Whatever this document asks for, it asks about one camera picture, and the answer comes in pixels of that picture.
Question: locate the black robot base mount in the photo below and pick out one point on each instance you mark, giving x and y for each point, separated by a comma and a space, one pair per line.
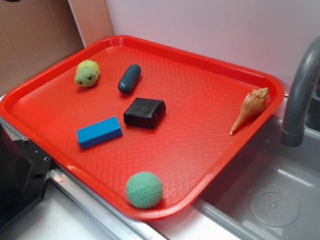
24, 172

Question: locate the black wrapped square block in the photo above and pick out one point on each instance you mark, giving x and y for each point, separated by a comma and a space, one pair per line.
145, 113

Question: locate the grey curved faucet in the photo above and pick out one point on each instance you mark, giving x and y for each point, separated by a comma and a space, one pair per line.
303, 104

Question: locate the brown cardboard panel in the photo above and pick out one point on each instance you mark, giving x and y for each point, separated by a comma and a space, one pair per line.
36, 34

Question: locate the tan spiral seashell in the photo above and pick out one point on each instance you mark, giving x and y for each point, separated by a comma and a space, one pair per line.
254, 104

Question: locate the green plush turtle toy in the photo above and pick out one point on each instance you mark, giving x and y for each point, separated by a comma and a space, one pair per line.
87, 74

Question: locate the red plastic tray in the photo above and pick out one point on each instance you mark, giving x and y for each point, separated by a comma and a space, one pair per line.
186, 150

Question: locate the grey plastic sink basin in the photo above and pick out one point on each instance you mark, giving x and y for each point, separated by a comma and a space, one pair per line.
268, 191

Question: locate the blue rectangular block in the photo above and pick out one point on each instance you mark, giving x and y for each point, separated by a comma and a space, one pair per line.
99, 132

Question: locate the green dimpled foam ball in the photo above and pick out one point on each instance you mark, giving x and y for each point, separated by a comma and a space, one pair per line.
144, 190

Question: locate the dark teal capsule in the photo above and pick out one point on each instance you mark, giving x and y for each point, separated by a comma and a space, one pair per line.
129, 79

